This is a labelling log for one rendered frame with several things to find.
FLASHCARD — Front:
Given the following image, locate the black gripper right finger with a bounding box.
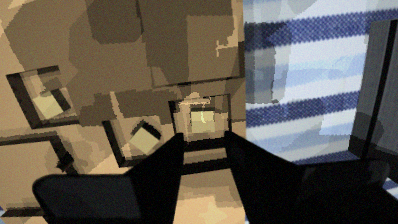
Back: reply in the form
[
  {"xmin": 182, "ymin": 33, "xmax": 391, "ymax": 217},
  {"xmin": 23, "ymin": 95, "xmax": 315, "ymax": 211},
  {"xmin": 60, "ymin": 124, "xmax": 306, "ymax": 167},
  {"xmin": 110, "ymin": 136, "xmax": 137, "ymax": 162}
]
[{"xmin": 224, "ymin": 131, "xmax": 390, "ymax": 224}]

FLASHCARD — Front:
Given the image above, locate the tan wooden puzzle board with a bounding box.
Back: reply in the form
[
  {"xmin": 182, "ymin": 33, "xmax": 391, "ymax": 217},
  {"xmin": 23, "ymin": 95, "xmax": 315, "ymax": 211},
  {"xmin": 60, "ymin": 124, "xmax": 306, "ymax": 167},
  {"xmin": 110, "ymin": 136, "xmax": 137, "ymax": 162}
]
[{"xmin": 0, "ymin": 0, "xmax": 246, "ymax": 224}]

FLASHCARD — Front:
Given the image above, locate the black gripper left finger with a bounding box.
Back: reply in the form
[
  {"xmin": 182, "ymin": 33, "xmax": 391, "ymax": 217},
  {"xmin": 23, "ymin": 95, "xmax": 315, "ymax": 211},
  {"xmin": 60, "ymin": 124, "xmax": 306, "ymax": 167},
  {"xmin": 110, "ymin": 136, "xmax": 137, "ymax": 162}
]
[{"xmin": 32, "ymin": 133, "xmax": 184, "ymax": 224}]

